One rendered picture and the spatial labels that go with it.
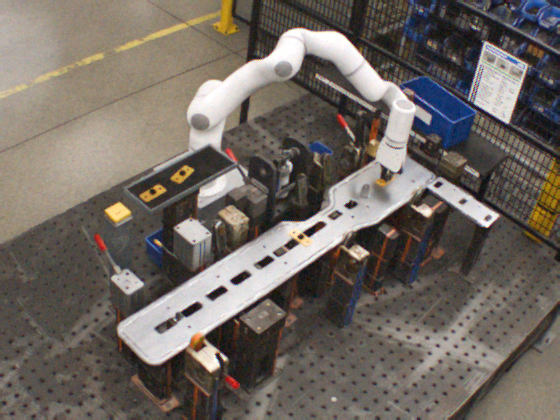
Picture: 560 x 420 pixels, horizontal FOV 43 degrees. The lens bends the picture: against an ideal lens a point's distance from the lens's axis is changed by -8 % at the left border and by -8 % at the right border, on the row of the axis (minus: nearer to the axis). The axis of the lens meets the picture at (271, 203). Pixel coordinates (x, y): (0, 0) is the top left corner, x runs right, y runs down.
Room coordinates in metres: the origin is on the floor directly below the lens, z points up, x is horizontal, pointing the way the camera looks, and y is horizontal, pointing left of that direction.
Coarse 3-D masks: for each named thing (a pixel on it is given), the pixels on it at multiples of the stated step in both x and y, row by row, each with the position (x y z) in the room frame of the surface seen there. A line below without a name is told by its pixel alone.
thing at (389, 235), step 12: (384, 228) 1.93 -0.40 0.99; (384, 240) 1.90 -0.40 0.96; (396, 240) 1.91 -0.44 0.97; (372, 252) 1.92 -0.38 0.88; (384, 252) 1.89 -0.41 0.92; (372, 264) 1.92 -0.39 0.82; (384, 264) 1.90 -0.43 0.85; (372, 276) 1.91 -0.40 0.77; (384, 276) 1.90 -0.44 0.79; (372, 288) 1.90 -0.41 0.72; (384, 288) 1.92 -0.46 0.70
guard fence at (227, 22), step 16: (224, 0) 5.00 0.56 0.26; (240, 0) 4.94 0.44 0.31; (304, 0) 4.54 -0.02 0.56; (320, 0) 4.46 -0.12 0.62; (336, 0) 4.38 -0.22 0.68; (352, 0) 4.30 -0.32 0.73; (224, 16) 4.99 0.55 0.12; (240, 16) 4.93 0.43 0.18; (272, 16) 4.72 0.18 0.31; (352, 16) 4.27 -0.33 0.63; (224, 32) 4.95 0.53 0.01; (272, 32) 4.72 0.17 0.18; (336, 32) 4.36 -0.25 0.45; (320, 64) 4.39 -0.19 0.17
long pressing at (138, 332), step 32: (352, 192) 2.09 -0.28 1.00; (384, 192) 2.11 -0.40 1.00; (288, 224) 1.87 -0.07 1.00; (352, 224) 1.92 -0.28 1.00; (256, 256) 1.70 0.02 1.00; (288, 256) 1.72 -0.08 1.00; (320, 256) 1.75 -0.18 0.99; (192, 288) 1.52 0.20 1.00; (256, 288) 1.56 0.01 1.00; (128, 320) 1.35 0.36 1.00; (160, 320) 1.38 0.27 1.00; (192, 320) 1.40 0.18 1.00; (224, 320) 1.42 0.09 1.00; (160, 352) 1.26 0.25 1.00
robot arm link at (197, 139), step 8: (200, 88) 2.30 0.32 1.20; (208, 88) 2.28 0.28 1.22; (224, 120) 2.29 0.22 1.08; (192, 128) 2.26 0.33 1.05; (216, 128) 2.26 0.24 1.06; (192, 136) 2.23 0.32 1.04; (200, 136) 2.22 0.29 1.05; (208, 136) 2.22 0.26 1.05; (216, 136) 2.24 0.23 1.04; (192, 144) 2.22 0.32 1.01; (200, 144) 2.20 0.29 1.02; (216, 144) 2.23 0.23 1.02
